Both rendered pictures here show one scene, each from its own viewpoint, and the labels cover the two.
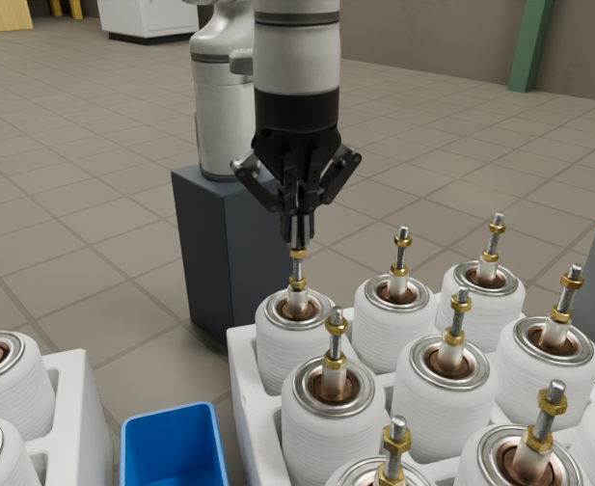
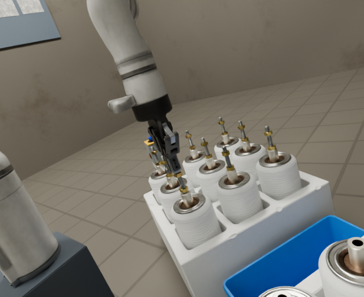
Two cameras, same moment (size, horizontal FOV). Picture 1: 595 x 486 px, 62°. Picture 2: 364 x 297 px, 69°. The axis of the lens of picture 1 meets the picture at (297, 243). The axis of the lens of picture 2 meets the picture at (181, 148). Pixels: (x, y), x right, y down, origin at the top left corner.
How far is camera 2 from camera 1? 0.66 m
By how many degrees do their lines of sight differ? 80
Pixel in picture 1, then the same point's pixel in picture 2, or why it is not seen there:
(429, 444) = not seen: hidden behind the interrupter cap
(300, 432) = (255, 187)
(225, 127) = (36, 216)
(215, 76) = (13, 184)
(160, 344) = not seen: outside the picture
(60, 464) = (311, 284)
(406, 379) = (222, 173)
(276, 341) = (210, 207)
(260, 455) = (259, 218)
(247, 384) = (222, 237)
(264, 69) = (159, 86)
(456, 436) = not seen: hidden behind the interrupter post
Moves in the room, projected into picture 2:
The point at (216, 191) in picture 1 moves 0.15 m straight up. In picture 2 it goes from (74, 253) to (31, 180)
